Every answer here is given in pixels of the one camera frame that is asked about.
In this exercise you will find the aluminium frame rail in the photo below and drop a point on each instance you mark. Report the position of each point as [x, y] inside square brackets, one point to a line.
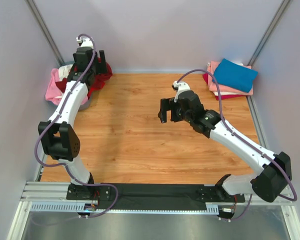
[57, 191]

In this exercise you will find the dark red t-shirt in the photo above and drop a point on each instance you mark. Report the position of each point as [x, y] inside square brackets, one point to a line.
[99, 83]

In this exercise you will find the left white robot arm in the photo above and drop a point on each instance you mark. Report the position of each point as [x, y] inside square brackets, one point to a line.
[57, 136]

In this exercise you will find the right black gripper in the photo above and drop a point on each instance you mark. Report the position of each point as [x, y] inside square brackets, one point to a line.
[169, 104]

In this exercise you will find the black base mat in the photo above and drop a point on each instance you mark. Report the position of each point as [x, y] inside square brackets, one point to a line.
[153, 197]

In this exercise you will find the white folded shirt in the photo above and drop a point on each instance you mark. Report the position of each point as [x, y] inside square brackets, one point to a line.
[224, 93]

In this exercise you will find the slotted grey cable duct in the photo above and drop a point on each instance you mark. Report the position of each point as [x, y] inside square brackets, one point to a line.
[73, 207]

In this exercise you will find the blue folded shirt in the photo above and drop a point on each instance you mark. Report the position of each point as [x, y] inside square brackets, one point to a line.
[233, 78]

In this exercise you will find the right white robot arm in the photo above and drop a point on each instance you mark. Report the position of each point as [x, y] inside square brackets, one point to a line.
[271, 171]

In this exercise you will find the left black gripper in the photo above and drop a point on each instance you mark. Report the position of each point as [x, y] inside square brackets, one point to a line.
[103, 68]

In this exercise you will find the pink crumpled shirt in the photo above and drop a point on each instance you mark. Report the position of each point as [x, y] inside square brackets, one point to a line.
[53, 94]

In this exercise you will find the magenta folded shirt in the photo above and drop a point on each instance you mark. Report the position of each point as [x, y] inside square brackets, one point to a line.
[223, 97]

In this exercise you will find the white crumpled shirt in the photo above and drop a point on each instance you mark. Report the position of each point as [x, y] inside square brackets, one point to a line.
[64, 71]

